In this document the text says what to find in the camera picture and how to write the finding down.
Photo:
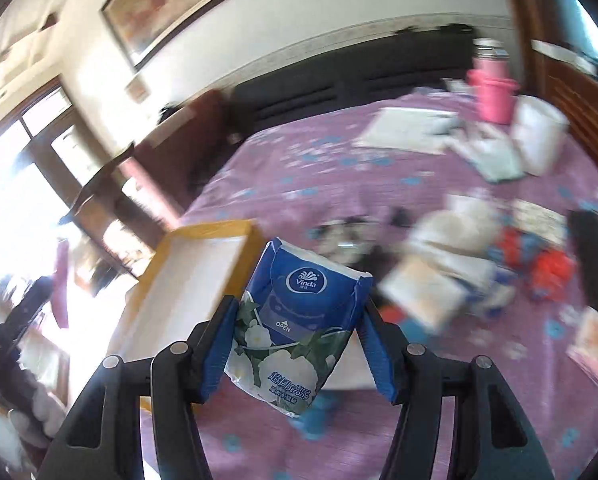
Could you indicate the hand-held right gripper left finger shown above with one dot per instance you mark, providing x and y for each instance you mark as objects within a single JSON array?
[{"x": 216, "y": 360}]

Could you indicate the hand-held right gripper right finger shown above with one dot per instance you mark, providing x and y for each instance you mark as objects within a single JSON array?
[{"x": 379, "y": 360}]

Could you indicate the white tissue pack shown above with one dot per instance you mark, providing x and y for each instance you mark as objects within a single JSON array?
[{"x": 421, "y": 295}]

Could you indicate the yellow-edged cardboard box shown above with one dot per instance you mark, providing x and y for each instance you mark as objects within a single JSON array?
[{"x": 179, "y": 290}]

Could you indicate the blue tissue packet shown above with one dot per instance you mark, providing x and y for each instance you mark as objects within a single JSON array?
[{"x": 289, "y": 320}]

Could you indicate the black printed packet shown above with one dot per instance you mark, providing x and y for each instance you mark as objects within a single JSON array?
[{"x": 349, "y": 237}]

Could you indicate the white cloth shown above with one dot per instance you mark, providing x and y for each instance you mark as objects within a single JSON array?
[{"x": 459, "y": 230}]

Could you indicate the red plastic bag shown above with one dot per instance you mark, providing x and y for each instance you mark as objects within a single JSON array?
[
  {"x": 511, "y": 247},
  {"x": 551, "y": 272}
]

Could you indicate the pink tissue pack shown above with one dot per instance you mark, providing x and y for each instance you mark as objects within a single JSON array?
[{"x": 594, "y": 347}]

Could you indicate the purple floral bed sheet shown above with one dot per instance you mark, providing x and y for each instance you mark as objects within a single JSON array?
[{"x": 289, "y": 175}]

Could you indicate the wooden chair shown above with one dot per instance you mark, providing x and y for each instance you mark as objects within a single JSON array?
[{"x": 104, "y": 195}]

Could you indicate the patterned card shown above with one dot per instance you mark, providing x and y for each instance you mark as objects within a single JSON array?
[{"x": 539, "y": 221}]

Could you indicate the clear plastic packet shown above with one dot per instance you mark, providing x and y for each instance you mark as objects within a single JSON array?
[{"x": 494, "y": 160}]

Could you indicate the black remote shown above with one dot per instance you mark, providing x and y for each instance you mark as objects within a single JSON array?
[{"x": 591, "y": 255}]

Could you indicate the black sofa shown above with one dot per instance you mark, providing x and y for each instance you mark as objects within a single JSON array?
[{"x": 329, "y": 90}]

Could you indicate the white bin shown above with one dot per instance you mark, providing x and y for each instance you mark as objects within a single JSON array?
[{"x": 536, "y": 135}]

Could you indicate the pink cup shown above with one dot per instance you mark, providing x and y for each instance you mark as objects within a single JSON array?
[{"x": 494, "y": 97}]

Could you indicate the pink bottle with silver lid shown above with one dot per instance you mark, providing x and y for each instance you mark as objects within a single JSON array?
[{"x": 485, "y": 52}]

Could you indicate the framed painting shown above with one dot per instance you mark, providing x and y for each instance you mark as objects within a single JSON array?
[{"x": 189, "y": 5}]

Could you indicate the wooden door frame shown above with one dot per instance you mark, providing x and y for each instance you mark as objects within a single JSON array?
[{"x": 521, "y": 10}]

